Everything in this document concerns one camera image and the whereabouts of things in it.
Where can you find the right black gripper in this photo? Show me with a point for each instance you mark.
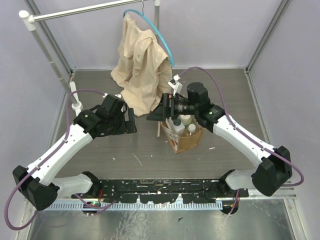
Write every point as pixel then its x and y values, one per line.
pixel 166 110

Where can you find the blue clothes hanger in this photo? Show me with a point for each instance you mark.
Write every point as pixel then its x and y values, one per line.
pixel 154 26

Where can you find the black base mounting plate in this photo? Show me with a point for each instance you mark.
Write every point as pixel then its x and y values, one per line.
pixel 160 191

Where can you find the clear bottle white cap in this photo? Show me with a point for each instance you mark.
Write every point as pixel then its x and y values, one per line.
pixel 191 129

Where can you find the white bottle black cap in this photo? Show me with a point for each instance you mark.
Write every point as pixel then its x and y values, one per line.
pixel 178 127

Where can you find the beige shirt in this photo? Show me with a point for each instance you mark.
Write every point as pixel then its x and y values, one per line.
pixel 143 69

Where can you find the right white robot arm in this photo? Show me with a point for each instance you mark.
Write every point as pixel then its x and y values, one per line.
pixel 271 165

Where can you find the brown canvas bag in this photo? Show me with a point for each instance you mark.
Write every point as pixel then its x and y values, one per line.
pixel 186 141

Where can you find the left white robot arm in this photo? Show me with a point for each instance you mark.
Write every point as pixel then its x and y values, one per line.
pixel 38 182

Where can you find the green bottle beige cap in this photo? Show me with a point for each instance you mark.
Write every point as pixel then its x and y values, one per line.
pixel 186 120

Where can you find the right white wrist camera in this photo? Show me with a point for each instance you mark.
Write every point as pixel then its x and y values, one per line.
pixel 175 84

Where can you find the aluminium front rail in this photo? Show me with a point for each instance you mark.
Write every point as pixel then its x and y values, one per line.
pixel 223 204

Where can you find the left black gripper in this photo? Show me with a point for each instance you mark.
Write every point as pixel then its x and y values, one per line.
pixel 129 121

